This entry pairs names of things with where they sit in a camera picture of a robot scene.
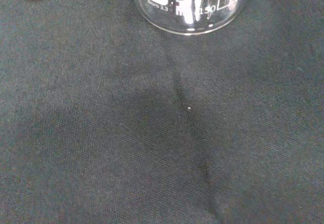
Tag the black bench cloth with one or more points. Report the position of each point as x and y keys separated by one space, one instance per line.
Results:
x=162 y=132

